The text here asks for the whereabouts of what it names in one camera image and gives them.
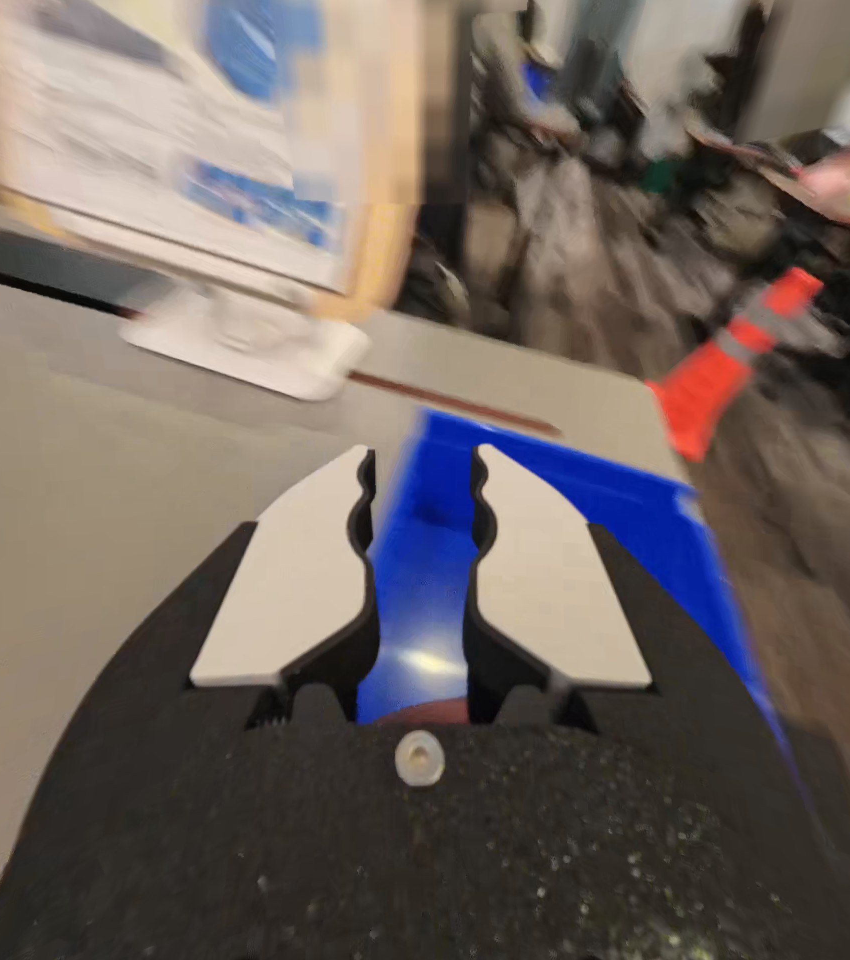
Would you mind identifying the blue storage bin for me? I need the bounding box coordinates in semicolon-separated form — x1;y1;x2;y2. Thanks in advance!
356;408;808;819

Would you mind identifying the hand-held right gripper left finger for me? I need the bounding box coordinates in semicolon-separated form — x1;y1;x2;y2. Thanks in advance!
188;444;382;725

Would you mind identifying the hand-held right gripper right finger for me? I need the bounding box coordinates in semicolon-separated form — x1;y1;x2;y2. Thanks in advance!
462;444;654;725

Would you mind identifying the black table panel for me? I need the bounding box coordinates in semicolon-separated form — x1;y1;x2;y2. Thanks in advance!
0;228;171;316

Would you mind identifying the orange traffic cone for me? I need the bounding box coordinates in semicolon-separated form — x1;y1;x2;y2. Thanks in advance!
646;266;825;462

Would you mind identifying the instruction board on white stand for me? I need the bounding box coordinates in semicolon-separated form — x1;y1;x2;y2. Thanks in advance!
0;0;426;402

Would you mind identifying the wood-edged table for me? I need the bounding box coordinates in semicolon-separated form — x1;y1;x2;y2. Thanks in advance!
687;120;850;241

